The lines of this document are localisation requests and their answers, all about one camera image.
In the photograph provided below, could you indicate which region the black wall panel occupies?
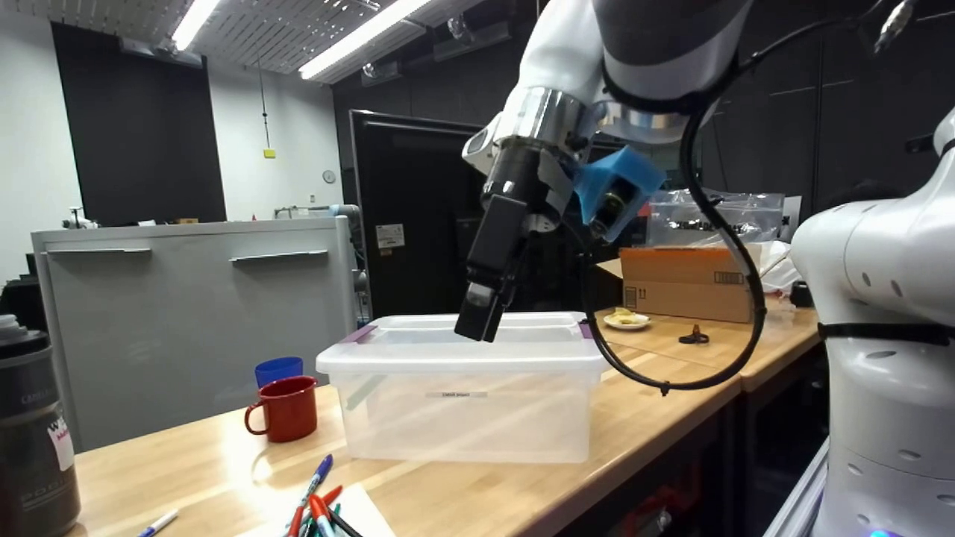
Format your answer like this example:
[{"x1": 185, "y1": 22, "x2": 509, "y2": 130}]
[{"x1": 50, "y1": 21, "x2": 228, "y2": 227}]

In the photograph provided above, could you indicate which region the dark grey water bottle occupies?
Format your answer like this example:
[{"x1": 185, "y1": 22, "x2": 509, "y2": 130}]
[{"x1": 0, "y1": 314, "x2": 82, "y2": 537}]

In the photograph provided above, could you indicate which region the red mug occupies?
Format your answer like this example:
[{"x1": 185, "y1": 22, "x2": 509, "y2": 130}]
[{"x1": 244, "y1": 375, "x2": 319, "y2": 444}]

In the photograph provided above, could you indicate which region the ceiling light strip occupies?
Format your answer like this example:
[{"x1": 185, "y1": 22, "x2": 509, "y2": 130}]
[
  {"x1": 298, "y1": 0, "x2": 435, "y2": 82},
  {"x1": 171, "y1": 0, "x2": 222, "y2": 52}
]

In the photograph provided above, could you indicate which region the blue capped marker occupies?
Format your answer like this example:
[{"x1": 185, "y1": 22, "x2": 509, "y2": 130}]
[{"x1": 297, "y1": 453, "x2": 335, "y2": 518}]

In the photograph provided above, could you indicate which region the blue cup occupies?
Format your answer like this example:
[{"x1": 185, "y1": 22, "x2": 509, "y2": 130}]
[{"x1": 255, "y1": 357, "x2": 304, "y2": 389}]

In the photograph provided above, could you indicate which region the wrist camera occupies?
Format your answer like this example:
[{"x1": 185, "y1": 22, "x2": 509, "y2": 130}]
[{"x1": 572, "y1": 145, "x2": 667, "y2": 244}]

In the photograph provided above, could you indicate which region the white pen blue cap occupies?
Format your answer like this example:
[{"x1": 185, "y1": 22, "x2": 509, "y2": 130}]
[{"x1": 137, "y1": 509, "x2": 181, "y2": 537}]

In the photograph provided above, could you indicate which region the black upright panel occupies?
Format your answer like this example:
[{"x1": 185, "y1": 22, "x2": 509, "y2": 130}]
[{"x1": 348, "y1": 110, "x2": 493, "y2": 321}]

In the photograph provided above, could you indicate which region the cardboard box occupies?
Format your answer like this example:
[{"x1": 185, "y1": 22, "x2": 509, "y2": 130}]
[{"x1": 619, "y1": 244, "x2": 764, "y2": 324}]

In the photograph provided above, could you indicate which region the white plastic bag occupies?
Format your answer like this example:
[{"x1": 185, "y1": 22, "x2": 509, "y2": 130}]
[{"x1": 755, "y1": 240, "x2": 805, "y2": 296}]

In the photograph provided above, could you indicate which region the clear plastic bag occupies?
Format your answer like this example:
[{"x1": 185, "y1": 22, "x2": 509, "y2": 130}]
[{"x1": 645, "y1": 188, "x2": 786, "y2": 248}]

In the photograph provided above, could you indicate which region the red marker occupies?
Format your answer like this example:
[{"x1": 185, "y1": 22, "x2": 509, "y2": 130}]
[
  {"x1": 286, "y1": 485, "x2": 344, "y2": 537},
  {"x1": 309, "y1": 494, "x2": 337, "y2": 537}
]

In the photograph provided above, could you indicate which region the small plate with food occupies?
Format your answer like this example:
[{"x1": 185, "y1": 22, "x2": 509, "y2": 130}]
[{"x1": 603, "y1": 307, "x2": 651, "y2": 331}]

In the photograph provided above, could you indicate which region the hanging yellow tag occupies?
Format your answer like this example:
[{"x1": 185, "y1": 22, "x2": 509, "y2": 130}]
[{"x1": 258, "y1": 67, "x2": 277, "y2": 160}]

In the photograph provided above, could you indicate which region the clear plastic storage bin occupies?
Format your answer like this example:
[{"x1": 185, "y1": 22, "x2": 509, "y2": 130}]
[{"x1": 316, "y1": 311, "x2": 613, "y2": 465}]

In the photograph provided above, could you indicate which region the grey cabinet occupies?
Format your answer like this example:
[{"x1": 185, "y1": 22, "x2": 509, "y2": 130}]
[{"x1": 31, "y1": 216, "x2": 360, "y2": 454}]

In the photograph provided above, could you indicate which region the white paper sheet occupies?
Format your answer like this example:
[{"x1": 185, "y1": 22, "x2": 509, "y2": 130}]
[{"x1": 237, "y1": 483, "x2": 398, "y2": 537}]

